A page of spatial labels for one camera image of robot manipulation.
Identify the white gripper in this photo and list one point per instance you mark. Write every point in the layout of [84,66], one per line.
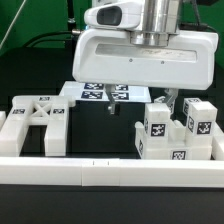
[139,43]

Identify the white chair seat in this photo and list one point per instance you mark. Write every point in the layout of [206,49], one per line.
[173,147]

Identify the white chair back frame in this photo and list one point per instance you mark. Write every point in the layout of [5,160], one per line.
[51,111]

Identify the white tagged cube left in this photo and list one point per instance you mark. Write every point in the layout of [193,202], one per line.
[161,99]

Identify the white tagged cube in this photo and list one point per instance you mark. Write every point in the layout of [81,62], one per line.
[161,99]
[187,102]

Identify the white tagged cube right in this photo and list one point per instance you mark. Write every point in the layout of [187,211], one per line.
[187,102]

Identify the black vertical pole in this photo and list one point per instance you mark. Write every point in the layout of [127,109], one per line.
[71,18]

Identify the white marker base plate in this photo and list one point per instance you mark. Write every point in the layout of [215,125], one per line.
[96,92]

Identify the white U-shaped obstacle wall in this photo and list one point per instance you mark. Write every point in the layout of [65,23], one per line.
[110,172]

